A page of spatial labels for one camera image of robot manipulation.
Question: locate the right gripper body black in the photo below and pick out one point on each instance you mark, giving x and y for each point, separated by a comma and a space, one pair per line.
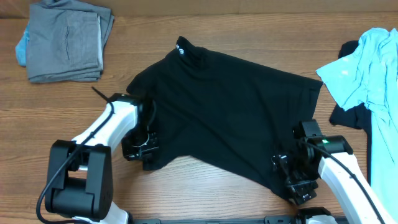
301, 175

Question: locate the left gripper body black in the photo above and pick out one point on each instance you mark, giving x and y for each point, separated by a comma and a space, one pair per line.
138, 142

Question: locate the black polo shirt with logo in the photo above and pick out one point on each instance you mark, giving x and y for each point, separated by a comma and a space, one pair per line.
225, 111

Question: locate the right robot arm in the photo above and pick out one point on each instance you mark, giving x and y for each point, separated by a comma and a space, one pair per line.
331, 159

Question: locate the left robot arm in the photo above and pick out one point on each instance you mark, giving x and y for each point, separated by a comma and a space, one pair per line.
79, 177

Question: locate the black garment under blue shirt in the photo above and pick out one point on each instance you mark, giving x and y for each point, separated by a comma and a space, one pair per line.
358, 117

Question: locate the light blue t-shirt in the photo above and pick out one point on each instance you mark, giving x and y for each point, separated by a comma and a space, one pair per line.
366, 72

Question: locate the folded grey trousers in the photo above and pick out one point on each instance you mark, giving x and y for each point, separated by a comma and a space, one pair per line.
66, 41

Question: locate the folded blue garment under trousers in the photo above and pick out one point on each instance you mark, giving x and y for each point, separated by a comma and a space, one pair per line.
21, 47

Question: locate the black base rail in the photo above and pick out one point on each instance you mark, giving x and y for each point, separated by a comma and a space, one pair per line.
281, 219

